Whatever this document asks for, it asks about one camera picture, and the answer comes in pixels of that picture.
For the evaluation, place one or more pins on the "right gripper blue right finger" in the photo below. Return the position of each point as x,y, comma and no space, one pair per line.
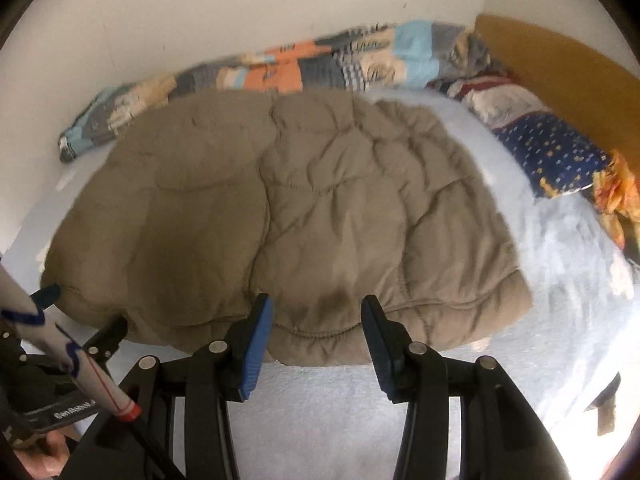
410,373

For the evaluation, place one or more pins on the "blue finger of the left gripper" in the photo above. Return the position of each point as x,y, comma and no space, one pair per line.
105,343
47,296

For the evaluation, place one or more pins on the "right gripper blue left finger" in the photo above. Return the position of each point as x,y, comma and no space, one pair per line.
224,371

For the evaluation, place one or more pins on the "olive quilted hooded coat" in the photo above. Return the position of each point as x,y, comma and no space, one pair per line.
317,199

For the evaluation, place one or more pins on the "person's left hand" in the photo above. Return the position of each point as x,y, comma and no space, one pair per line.
47,457

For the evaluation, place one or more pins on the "light blue cloud bedsheet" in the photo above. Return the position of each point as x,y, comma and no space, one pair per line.
574,355

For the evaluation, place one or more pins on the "navy starred striped pillow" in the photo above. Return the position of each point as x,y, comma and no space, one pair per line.
556,158

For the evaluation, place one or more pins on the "orange yellow crumpled cloth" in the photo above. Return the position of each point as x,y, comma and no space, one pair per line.
616,198

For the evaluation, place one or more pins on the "patchwork cartoon rolled quilt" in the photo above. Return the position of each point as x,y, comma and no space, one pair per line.
408,55

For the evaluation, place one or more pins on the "wooden headboard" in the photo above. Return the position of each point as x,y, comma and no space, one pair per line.
594,94

